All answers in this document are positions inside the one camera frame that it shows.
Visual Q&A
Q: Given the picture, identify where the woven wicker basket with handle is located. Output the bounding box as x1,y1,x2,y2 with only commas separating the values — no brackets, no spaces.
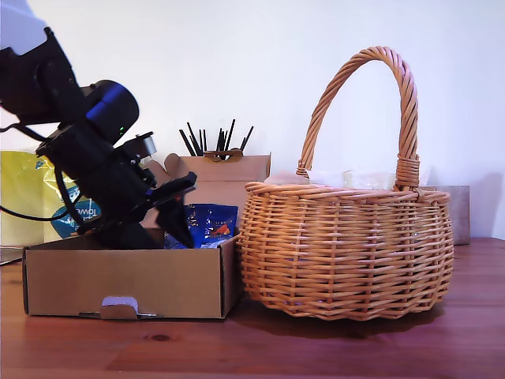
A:
236,46,455,321

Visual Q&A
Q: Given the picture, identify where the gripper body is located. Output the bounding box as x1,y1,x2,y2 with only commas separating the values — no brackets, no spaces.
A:
58,152,198,237

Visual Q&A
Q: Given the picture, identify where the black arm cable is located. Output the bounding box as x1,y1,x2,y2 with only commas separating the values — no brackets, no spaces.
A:
54,165,80,217
0,204,77,223

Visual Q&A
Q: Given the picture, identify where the blue chocolate eggs bag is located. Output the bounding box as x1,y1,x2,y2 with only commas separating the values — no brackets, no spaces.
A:
163,203,241,251

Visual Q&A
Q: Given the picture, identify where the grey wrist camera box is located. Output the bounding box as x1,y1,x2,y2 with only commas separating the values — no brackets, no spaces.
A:
118,132,158,163

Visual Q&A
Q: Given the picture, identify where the brown cardboard box with lid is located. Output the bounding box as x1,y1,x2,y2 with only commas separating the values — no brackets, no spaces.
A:
22,152,273,321

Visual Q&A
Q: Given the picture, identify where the white Galaxy truffle eggs bag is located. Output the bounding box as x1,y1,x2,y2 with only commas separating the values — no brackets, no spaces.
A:
306,168,396,191

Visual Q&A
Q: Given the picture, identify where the yellow kitchen towel pack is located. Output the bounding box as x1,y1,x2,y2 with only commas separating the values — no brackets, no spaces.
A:
0,149,104,246

